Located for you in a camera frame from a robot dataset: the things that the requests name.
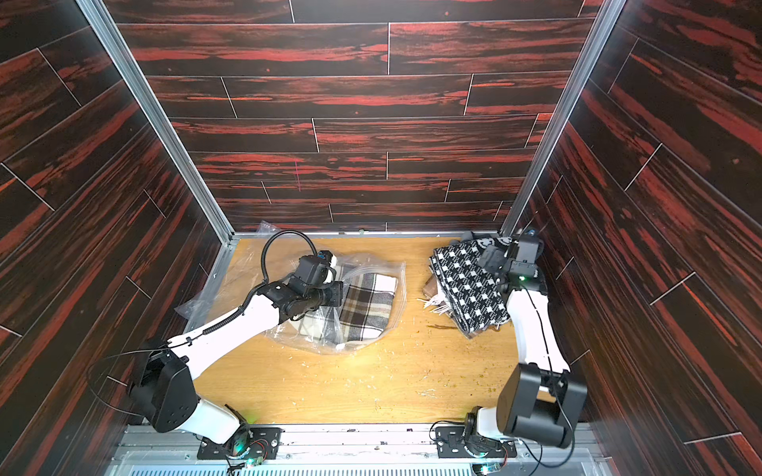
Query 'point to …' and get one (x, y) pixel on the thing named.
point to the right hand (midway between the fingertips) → (510, 257)
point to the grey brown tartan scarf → (366, 305)
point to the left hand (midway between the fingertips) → (346, 290)
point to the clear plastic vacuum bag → (240, 272)
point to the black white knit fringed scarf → (468, 287)
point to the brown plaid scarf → (431, 287)
